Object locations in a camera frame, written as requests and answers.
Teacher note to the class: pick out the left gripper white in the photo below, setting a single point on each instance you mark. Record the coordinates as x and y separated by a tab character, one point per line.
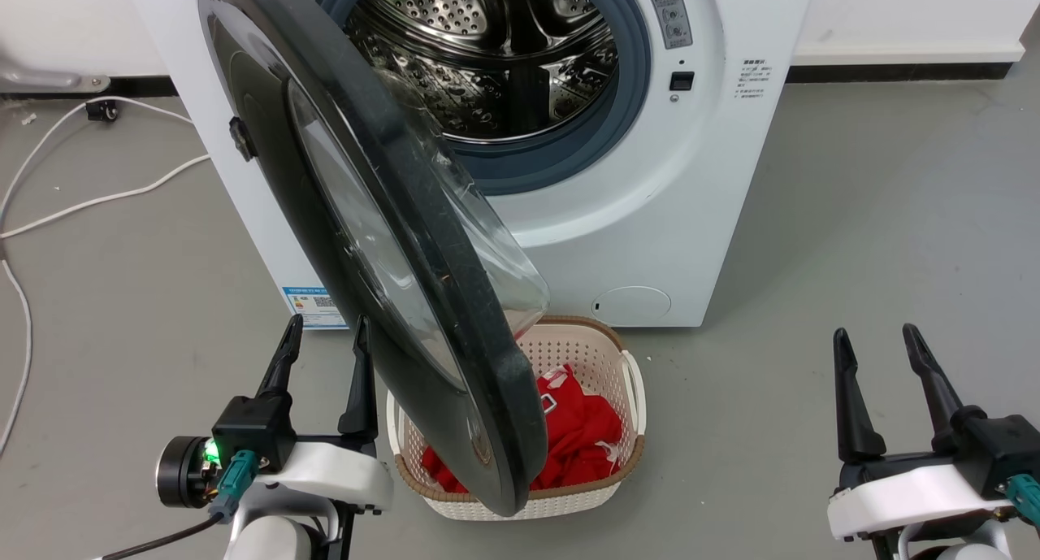
333	471

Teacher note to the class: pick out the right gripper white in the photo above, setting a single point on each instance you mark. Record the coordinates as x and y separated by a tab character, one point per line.
910	495

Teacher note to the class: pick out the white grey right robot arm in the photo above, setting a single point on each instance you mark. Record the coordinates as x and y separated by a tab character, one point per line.
959	548

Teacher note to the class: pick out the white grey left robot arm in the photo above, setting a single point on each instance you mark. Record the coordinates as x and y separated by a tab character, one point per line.
272	540

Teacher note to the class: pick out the black door latch hook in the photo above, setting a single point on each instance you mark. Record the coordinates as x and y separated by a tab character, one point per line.
242	139

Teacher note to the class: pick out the black round washing machine door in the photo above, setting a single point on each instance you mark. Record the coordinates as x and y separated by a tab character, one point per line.
268	97

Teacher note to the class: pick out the white front-load washing machine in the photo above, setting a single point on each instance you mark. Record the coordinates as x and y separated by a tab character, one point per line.
650	219

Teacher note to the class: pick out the grey rubber door gasket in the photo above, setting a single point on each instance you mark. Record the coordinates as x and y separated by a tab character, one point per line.
569	162

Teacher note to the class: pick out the black door lock socket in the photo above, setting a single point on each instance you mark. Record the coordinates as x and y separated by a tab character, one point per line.
682	81

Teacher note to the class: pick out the blue energy label sticker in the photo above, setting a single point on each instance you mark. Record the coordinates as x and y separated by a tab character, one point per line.
313	304

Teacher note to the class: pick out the red garment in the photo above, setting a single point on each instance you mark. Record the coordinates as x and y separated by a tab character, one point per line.
585	430

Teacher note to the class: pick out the round white filter cover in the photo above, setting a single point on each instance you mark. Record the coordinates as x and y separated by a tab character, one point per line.
631	302

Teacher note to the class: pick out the white perforated plastic laundry basket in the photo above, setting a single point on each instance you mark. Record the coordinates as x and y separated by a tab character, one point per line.
603	355

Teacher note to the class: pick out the small black floor plug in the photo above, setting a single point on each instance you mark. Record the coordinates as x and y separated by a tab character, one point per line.
102	110

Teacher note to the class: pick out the stainless steel perforated drum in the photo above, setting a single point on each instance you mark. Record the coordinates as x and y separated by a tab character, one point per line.
455	7

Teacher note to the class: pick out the grey warning sticker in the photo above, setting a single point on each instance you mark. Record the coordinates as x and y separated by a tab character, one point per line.
668	11

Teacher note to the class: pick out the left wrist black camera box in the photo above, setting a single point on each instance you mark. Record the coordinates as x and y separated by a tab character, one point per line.
252	430

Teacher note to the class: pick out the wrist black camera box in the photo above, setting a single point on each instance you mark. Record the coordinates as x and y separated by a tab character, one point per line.
252	430
1003	446

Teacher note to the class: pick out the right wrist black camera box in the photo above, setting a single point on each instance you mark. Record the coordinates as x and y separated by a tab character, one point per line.
1003	446

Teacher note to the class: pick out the grey metal bracket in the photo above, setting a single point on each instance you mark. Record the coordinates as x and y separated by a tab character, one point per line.
41	79

